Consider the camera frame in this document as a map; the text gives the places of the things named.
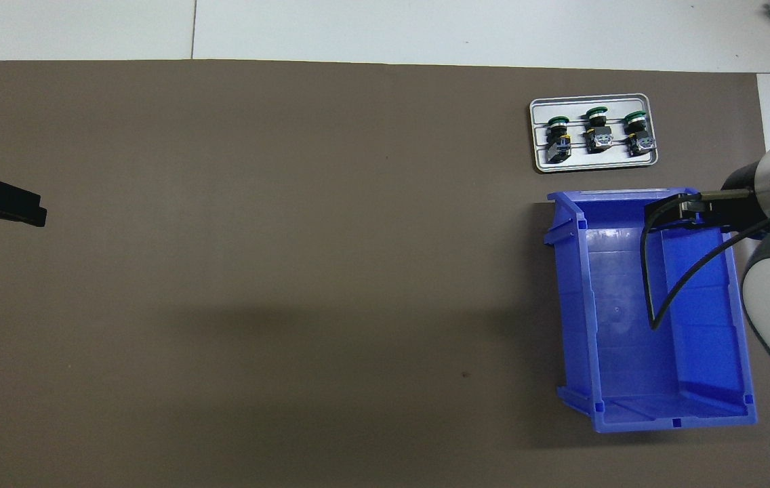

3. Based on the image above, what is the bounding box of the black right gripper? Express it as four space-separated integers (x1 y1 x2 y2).
680 161 770 239

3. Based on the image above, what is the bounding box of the green push button switch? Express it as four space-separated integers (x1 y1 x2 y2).
622 112 657 158
546 117 573 165
583 106 613 155

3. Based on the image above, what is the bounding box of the grey metal tray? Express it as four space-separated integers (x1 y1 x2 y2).
529 94 660 173

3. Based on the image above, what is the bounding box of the blue plastic storage bin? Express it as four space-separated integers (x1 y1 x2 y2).
543 188 758 434

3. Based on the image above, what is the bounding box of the brown table mat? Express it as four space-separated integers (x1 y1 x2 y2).
0 60 770 488

